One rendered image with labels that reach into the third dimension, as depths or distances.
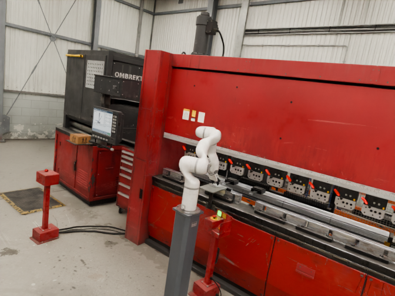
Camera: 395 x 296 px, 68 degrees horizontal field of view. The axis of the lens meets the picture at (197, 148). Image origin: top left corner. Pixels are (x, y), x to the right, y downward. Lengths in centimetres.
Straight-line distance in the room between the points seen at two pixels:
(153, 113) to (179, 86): 42
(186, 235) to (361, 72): 182
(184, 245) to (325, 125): 149
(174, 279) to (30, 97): 734
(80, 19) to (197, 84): 676
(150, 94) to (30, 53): 602
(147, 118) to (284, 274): 211
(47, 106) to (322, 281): 809
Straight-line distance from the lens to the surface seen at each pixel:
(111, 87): 332
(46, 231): 389
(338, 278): 278
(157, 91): 334
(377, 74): 260
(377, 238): 301
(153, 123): 336
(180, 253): 244
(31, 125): 921
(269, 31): 791
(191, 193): 227
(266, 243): 288
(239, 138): 293
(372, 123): 259
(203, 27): 342
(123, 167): 431
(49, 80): 921
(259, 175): 288
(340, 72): 264
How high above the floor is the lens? 191
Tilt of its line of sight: 10 degrees down
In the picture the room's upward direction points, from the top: 9 degrees clockwise
